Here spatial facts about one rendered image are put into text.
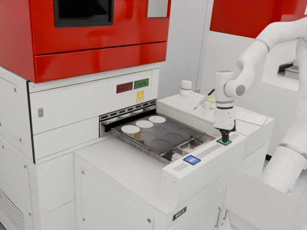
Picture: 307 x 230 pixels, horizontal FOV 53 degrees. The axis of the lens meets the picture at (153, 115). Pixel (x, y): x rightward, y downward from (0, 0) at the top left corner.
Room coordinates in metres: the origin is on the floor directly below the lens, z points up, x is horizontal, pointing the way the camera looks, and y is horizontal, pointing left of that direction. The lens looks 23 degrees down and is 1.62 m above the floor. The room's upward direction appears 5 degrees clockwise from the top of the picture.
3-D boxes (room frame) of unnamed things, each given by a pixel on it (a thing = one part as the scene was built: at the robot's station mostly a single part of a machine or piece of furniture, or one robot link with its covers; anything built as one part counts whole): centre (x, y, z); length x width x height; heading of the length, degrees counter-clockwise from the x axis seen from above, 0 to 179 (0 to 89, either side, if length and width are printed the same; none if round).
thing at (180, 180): (1.21, -0.27, 0.89); 0.55 x 0.09 x 0.14; 139
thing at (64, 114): (1.50, 0.26, 1.02); 0.82 x 0.03 x 0.40; 139
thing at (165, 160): (1.37, 0.00, 0.84); 0.50 x 0.02 x 0.03; 49
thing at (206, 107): (1.61, -0.28, 1.03); 0.06 x 0.04 x 0.13; 49
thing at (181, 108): (1.73, -0.36, 0.89); 0.62 x 0.35 x 0.14; 49
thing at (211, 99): (1.74, -0.33, 1.00); 0.07 x 0.07 x 0.07; 67
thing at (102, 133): (1.63, 0.13, 0.89); 0.44 x 0.02 x 0.10; 139
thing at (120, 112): (1.63, 0.14, 0.96); 0.44 x 0.01 x 0.02; 139
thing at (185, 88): (1.94, -0.20, 1.01); 0.07 x 0.07 x 0.10
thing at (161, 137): (1.50, -0.03, 0.90); 0.34 x 0.34 x 0.01; 49
